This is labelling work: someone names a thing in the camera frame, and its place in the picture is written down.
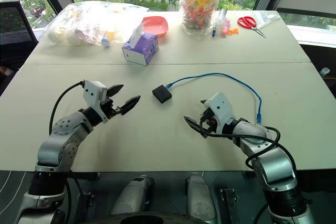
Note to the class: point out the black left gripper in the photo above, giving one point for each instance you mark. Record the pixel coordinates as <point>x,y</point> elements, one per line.
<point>110,110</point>

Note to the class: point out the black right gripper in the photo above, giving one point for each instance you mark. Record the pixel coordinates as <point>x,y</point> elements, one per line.
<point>210,125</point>

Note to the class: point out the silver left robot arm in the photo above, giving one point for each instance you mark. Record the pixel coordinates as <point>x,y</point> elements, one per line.
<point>63,140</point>

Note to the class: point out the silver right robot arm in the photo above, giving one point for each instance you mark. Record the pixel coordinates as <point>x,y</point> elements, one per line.
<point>275,161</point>

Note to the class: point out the small black box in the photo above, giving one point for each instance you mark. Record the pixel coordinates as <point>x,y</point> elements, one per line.
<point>161,93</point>

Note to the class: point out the purple tissue box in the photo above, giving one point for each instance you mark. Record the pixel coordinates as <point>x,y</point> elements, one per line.
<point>143,48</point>

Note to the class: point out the blue-capped tube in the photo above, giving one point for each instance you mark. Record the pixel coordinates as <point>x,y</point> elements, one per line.
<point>106,41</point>

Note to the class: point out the red plastic bowl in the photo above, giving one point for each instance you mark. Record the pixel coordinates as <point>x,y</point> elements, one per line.
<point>156,26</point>

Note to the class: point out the grey rounded robot leg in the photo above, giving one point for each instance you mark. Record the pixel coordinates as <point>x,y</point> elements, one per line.
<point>132,195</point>
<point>200,197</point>

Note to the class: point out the clear bag of white items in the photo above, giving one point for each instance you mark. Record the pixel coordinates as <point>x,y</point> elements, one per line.
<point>86,22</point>

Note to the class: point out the small orange rings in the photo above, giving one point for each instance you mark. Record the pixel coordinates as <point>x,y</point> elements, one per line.
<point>233,31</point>

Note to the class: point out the pink eraser block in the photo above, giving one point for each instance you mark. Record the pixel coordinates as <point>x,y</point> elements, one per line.
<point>225,28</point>

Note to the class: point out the clear pen with blue cap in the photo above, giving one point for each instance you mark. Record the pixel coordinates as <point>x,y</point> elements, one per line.
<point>218,23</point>

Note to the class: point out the bagged colourful flower container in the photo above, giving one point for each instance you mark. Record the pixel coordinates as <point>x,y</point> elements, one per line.
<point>199,6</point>

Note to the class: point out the clear flat plastic bag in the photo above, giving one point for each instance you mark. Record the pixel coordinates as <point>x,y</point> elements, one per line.
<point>267,19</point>

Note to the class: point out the dark rounded robot torso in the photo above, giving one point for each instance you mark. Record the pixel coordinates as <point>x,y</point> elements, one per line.
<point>147,218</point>

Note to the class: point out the black mesh office chair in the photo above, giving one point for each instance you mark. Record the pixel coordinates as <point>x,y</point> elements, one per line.
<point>13,27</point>

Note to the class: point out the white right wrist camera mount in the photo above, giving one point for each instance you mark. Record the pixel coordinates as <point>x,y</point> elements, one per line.
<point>220,106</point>

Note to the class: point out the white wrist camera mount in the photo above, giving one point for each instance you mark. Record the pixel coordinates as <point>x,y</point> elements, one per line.
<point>220,106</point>
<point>93,94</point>

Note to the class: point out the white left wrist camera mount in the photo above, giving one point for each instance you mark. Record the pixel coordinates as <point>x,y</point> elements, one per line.
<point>93,94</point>

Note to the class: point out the black metal table bracket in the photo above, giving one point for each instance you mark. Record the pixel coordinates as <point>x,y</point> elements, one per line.
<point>86,205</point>
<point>229,205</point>

